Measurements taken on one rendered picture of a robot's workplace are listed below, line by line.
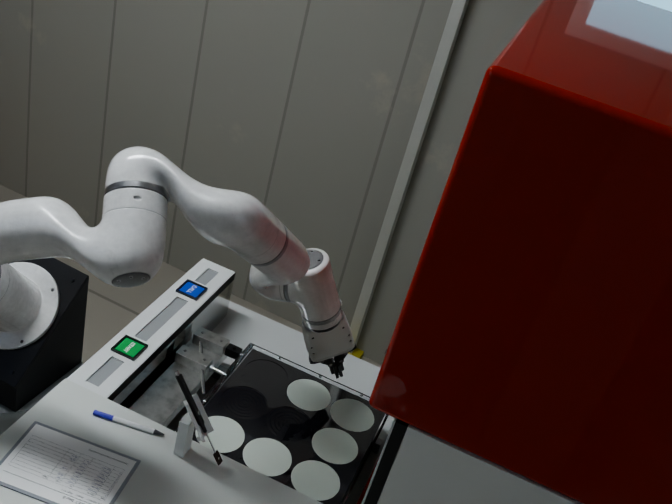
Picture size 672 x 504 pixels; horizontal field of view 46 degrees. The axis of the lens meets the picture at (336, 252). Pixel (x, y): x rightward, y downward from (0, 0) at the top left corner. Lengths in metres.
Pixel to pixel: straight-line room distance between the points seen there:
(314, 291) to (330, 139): 1.54
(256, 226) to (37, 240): 0.34
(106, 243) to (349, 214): 1.96
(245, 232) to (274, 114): 1.89
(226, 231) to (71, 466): 0.52
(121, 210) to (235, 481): 0.55
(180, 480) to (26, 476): 0.26
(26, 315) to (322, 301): 0.60
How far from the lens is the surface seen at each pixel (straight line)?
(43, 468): 1.50
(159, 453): 1.53
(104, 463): 1.51
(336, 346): 1.69
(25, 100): 3.85
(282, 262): 1.37
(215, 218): 1.24
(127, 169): 1.28
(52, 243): 1.31
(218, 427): 1.68
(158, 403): 1.74
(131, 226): 1.24
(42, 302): 1.76
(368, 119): 2.95
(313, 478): 1.64
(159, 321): 1.82
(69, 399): 1.62
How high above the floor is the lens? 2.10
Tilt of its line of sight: 31 degrees down
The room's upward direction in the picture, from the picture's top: 16 degrees clockwise
